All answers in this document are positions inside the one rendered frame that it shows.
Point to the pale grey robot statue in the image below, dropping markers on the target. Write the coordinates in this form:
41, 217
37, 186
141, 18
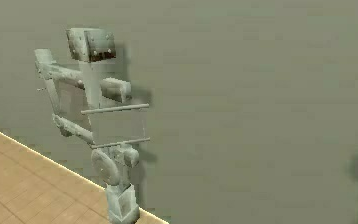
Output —
97, 100

